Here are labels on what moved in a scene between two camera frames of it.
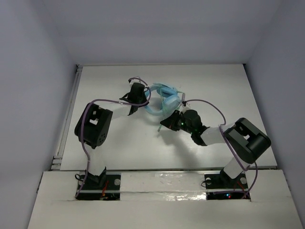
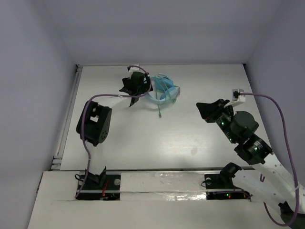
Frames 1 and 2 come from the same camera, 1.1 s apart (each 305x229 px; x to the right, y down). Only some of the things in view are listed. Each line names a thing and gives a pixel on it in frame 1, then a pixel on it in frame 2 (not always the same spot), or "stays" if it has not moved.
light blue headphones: x=171 y=100 -> x=165 y=87
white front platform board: x=162 y=200 stays
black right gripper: x=170 y=122 -> x=208 y=110
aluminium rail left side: x=56 y=163 stays
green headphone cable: x=184 y=99 -> x=159 y=116
